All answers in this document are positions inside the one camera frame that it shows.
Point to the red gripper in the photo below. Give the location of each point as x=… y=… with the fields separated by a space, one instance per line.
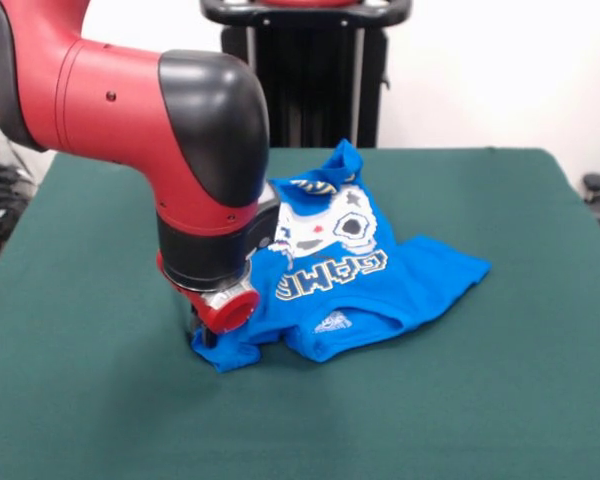
x=230 y=312

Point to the blue printed t-shirt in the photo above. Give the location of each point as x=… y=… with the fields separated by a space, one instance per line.
x=380 y=290

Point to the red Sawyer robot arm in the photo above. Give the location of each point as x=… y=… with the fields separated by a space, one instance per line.
x=155 y=150

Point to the dark green table cloth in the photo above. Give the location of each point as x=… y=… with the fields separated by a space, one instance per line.
x=130 y=425

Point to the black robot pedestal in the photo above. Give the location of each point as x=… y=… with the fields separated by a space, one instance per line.
x=310 y=75

